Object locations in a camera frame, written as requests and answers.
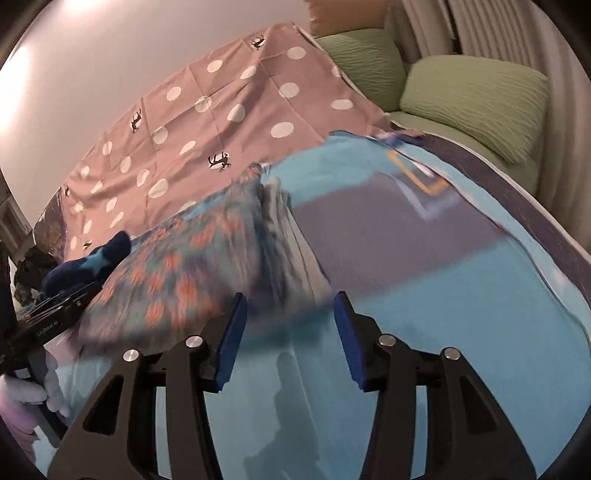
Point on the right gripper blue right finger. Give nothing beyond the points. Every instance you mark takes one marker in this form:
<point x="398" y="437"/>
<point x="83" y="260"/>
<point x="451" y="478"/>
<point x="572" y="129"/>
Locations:
<point x="350" y="328"/>

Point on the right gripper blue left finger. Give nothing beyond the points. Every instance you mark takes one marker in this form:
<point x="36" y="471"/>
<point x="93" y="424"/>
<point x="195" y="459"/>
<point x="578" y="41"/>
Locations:
<point x="228" y="347"/>

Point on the floral teal orange garment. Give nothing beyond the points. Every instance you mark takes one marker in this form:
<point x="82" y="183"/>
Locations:
<point x="184" y="273"/>

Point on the black clothing pile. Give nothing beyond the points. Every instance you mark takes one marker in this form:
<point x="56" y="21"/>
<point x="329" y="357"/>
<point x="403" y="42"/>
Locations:
<point x="30" y="274"/>

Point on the left hand white glove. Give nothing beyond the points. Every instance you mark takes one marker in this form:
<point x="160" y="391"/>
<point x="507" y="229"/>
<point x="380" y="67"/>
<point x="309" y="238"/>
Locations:
<point x="17" y="395"/>

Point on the navy star fleece garment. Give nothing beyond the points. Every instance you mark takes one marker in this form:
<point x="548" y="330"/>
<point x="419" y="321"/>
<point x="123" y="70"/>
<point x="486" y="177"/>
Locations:
<point x="93" y="268"/>

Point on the blue grey patterned bedspread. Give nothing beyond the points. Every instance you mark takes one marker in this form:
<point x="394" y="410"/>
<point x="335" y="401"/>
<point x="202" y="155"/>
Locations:
<point x="440" y="252"/>

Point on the pink polka dot pillowcase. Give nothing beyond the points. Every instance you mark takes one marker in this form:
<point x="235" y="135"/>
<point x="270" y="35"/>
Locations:
<point x="260" y="99"/>

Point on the green pillow near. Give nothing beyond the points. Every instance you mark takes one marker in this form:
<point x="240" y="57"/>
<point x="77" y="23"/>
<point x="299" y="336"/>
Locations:
<point x="499" y="103"/>

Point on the green pillow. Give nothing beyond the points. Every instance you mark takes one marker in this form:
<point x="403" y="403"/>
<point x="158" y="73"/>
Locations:
<point x="372" y="61"/>
<point x="499" y="103"/>

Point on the green pillow far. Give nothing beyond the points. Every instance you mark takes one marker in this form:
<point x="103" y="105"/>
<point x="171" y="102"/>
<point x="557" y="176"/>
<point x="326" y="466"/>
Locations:
<point x="372" y="61"/>

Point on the beige cushion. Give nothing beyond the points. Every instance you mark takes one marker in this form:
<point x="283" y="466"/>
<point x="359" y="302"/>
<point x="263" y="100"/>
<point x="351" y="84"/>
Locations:
<point x="329" y="17"/>

